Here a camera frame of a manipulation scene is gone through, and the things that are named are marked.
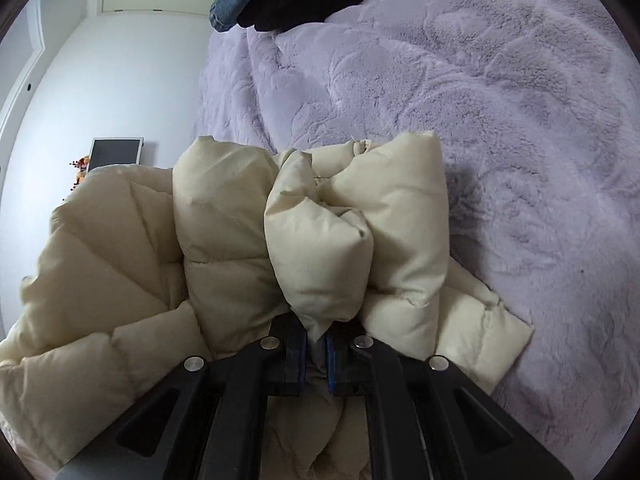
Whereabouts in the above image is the cream quilted puffer jacket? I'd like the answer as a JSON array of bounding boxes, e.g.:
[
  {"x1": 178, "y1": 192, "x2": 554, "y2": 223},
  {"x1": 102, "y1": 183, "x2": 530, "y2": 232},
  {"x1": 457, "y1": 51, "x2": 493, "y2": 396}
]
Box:
[{"x1": 1, "y1": 132, "x2": 532, "y2": 470}]

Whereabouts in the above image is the wall-mounted white-framed television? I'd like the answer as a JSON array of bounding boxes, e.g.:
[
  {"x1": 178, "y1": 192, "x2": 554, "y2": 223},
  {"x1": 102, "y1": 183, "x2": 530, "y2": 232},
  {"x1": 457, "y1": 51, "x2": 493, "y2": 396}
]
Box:
[{"x1": 87, "y1": 138, "x2": 144, "y2": 172}]

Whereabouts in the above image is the lilac embossed bed blanket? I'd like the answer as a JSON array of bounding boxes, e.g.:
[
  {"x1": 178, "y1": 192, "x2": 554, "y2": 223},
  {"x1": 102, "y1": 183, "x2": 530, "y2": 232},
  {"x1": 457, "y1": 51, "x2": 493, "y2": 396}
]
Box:
[{"x1": 195, "y1": 0, "x2": 639, "y2": 479}]

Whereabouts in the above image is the orange flower wall decoration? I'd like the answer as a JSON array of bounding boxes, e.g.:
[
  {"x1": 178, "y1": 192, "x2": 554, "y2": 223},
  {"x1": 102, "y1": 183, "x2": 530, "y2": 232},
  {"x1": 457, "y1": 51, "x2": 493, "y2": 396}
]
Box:
[{"x1": 70, "y1": 155, "x2": 90, "y2": 193}]

